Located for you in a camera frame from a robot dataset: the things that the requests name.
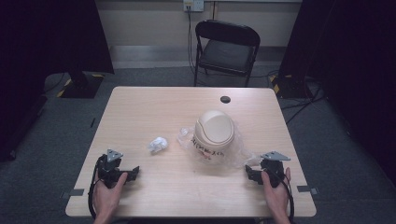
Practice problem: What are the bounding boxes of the black curtain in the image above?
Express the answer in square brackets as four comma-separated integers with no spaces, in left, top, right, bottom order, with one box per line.
[0,0,115,162]
[278,0,396,188]

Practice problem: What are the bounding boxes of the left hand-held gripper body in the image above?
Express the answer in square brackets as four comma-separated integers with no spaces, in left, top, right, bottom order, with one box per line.
[96,148,132,189]

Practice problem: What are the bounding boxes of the person's right hand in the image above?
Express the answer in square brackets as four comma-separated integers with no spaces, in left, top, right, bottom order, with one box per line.
[261,166,292,222]

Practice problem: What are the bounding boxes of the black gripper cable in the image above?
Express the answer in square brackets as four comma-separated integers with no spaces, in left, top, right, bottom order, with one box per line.
[274,169,296,224]
[87,157,104,220]

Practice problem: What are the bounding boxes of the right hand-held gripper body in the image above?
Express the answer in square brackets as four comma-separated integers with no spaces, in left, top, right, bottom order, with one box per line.
[260,150,291,189]

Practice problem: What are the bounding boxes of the white wall power outlet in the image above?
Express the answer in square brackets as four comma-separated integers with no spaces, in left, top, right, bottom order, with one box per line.
[182,0,205,13]

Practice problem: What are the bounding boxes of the clear plastic bag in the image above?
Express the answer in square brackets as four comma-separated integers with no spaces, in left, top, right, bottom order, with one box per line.
[177,119,262,171]

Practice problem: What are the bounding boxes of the person's left hand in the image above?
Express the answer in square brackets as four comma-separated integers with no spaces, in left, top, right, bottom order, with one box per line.
[92,172,129,222]

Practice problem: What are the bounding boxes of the black wall outlet cable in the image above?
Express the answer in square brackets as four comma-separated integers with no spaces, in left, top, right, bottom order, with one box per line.
[186,7,206,77]

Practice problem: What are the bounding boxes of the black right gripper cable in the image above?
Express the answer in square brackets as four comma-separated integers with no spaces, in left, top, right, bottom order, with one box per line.
[274,169,296,224]

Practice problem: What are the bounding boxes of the black stand base striped tape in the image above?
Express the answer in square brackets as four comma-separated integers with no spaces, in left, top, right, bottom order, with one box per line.
[268,74,311,100]
[55,72,106,100]

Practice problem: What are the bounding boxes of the white paper ball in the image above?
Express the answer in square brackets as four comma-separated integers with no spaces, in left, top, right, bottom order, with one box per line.
[148,136,169,154]

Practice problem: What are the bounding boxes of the black folding chair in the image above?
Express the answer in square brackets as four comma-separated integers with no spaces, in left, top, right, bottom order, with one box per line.
[193,19,262,89]

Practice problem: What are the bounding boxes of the beige swing-lid trash bin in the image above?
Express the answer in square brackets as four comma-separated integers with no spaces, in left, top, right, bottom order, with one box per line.
[192,108,236,166]

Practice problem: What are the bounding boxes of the grey tape strip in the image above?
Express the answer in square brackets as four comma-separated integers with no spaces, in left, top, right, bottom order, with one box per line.
[296,185,319,196]
[60,188,85,200]

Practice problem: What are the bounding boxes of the black floor cables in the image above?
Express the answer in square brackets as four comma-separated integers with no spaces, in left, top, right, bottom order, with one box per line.
[248,69,328,125]

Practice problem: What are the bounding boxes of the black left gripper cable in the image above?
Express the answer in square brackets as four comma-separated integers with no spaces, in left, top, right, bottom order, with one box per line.
[87,157,104,220]

